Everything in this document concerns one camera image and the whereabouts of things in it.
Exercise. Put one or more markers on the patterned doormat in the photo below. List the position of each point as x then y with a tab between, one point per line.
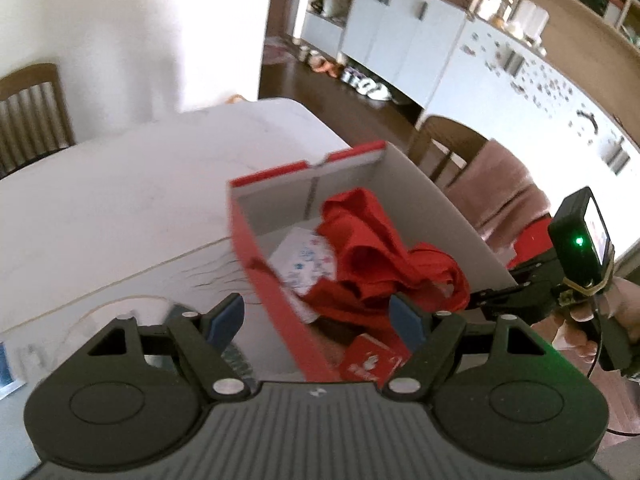
280	52

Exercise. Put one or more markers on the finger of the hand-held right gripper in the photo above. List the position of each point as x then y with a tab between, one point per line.
537	267
525	302

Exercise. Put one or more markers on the person's right hand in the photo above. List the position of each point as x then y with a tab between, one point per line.
625	305

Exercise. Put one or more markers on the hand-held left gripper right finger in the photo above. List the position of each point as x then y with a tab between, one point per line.
407	317

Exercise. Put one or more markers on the red and white cardboard box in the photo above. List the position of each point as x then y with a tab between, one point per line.
280	320

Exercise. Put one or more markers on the small red box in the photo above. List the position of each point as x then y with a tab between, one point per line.
372	360

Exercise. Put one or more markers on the white patterned tissue pack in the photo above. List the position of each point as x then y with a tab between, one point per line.
302	262

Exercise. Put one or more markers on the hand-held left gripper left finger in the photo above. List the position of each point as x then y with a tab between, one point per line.
227	317

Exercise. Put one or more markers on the red chair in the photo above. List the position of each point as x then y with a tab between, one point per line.
530	245

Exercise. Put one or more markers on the pink towel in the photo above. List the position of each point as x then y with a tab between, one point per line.
500	190

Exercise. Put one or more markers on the row of glass jars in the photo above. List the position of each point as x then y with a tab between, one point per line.
510	15

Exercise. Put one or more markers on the white sticker covered cabinet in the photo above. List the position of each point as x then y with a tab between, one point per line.
525	110

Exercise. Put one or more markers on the low white side cabinet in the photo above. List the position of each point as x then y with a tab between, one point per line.
322	30

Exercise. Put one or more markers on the row of shoes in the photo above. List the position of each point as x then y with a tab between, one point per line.
360	80

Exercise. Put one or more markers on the red cloth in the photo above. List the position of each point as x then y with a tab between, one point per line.
370	250

